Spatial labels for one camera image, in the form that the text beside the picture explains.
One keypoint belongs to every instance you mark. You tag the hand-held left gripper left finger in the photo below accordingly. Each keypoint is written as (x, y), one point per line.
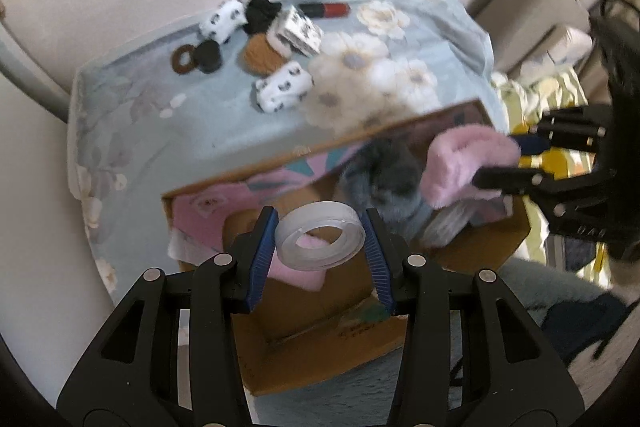
(262, 252)

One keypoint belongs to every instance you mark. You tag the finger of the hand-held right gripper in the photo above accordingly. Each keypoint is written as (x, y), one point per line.
(530, 145)
(505, 179)

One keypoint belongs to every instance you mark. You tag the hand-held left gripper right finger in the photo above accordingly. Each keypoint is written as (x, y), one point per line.
(377, 262)

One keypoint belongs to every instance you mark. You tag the cardboard box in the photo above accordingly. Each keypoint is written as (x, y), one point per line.
(320, 307)

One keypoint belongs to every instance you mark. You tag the clear tape roll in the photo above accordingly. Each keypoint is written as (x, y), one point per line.
(325, 209)

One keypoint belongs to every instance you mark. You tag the white panda print sock roll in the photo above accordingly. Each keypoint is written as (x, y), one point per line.
(222, 19)
(282, 87)

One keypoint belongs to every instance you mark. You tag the black cylinder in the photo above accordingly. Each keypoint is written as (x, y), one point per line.
(207, 56)

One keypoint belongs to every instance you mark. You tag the white panda print box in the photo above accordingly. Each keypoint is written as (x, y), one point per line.
(300, 32)

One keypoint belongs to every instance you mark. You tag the red and black tube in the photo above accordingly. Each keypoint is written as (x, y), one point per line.
(335, 10)

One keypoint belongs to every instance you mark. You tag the black cloth bundle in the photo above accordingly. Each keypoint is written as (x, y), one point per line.
(260, 14)

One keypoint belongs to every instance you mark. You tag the pink cloth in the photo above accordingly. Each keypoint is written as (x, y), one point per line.
(295, 276)

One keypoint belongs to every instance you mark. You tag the yellow striped cloth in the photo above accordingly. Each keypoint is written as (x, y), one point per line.
(565, 92)

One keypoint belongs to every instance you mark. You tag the white cloth bundle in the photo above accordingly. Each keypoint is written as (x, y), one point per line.
(450, 222)

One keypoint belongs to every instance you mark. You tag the white pillow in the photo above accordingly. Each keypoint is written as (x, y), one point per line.
(565, 49)

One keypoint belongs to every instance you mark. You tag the grey blue fleece cloth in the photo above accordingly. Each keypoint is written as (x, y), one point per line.
(540, 287)

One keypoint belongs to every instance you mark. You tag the grey cushion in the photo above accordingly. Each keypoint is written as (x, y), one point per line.
(530, 7)

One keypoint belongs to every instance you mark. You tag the blue floral tablecloth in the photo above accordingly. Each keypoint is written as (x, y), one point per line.
(200, 117)

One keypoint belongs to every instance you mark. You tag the dark blue cloth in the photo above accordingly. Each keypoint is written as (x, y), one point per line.
(580, 322)

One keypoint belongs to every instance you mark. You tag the grey pipe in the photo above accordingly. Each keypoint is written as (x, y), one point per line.
(30, 77)

